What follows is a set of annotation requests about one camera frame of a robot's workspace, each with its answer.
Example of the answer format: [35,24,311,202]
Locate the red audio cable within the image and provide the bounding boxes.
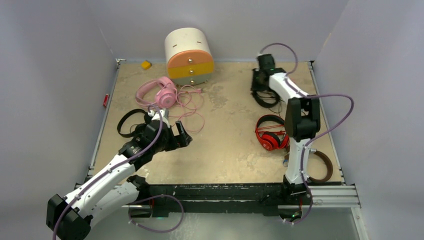
[258,124,287,137]

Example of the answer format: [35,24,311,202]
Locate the red black headphones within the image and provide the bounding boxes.
[255,114,290,151]

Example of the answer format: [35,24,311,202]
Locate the brown leather silver headphones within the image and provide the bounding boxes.
[307,150,334,184]

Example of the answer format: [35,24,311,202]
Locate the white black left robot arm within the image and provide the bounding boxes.
[46,119,193,240]

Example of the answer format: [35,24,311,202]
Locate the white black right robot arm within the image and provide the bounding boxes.
[250,53,321,185]

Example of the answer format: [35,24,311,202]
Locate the pink headphones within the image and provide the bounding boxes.
[135,76,206,135]

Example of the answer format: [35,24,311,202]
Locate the cream orange yellow drawer box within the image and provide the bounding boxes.
[164,27,215,86]

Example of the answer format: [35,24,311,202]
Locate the small red clip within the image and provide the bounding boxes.
[102,93,110,108]

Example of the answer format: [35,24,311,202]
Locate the small yellow block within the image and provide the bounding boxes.
[140,60,153,70]

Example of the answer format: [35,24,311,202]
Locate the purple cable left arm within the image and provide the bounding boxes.
[52,105,164,240]

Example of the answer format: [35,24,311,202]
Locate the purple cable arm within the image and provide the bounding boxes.
[52,105,164,240]
[259,42,355,226]

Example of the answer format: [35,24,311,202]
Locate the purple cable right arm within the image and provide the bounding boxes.
[259,42,355,226]

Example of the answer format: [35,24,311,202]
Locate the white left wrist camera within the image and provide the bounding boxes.
[147,108,171,128]

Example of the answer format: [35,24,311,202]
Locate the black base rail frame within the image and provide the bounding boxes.
[126,182,361,222]

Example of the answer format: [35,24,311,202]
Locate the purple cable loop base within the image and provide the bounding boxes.
[128,194,185,234]

